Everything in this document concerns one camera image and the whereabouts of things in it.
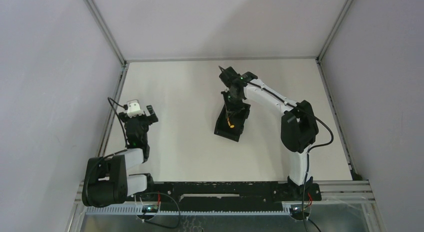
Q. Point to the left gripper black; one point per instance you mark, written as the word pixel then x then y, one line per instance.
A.
pixel 139 118

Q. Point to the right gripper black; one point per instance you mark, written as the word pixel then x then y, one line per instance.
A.
pixel 232 109

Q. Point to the yellow black screwdriver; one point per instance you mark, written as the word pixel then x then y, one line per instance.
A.
pixel 229 123

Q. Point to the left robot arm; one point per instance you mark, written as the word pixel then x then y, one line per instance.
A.
pixel 107 180

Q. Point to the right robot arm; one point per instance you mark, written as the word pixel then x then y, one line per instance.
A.
pixel 300 130

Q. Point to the black plastic bin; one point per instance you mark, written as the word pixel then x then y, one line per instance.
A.
pixel 222 129

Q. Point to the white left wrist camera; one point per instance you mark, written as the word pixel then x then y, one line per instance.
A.
pixel 134 109

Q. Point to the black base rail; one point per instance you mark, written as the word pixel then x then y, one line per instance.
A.
pixel 265 196

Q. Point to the aluminium frame back rail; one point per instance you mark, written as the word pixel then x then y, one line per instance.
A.
pixel 222 59

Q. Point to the aluminium frame rail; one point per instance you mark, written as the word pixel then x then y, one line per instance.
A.
pixel 222 59
pixel 78 210
pixel 350 162

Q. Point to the aluminium frame left rail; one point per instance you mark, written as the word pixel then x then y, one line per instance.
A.
pixel 78 210

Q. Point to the aluminium frame right rail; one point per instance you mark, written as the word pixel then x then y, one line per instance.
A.
pixel 350 162

